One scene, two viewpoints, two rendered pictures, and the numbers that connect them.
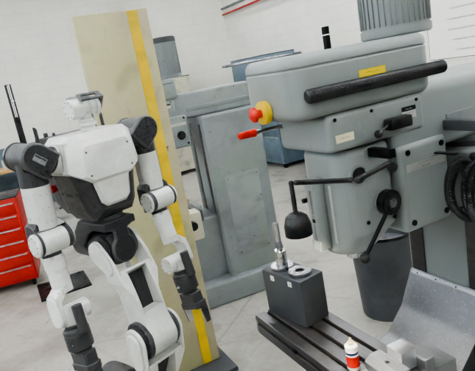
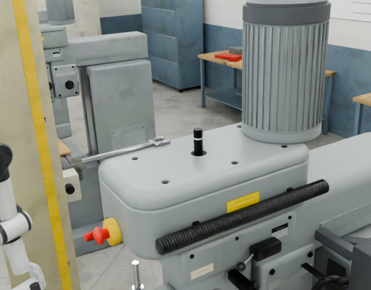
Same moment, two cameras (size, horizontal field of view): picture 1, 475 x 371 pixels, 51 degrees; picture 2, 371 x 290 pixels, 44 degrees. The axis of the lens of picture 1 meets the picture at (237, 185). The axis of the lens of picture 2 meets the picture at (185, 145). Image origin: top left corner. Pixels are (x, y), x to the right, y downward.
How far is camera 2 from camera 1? 0.63 m
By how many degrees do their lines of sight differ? 10
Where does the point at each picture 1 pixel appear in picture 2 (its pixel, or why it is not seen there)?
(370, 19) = (252, 115)
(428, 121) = (299, 234)
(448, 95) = (325, 204)
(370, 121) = (233, 249)
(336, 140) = (192, 275)
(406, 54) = (286, 176)
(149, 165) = (1, 195)
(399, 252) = not seen: hidden behind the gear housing
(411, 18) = (298, 127)
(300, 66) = (154, 209)
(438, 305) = not seen: outside the picture
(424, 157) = (290, 272)
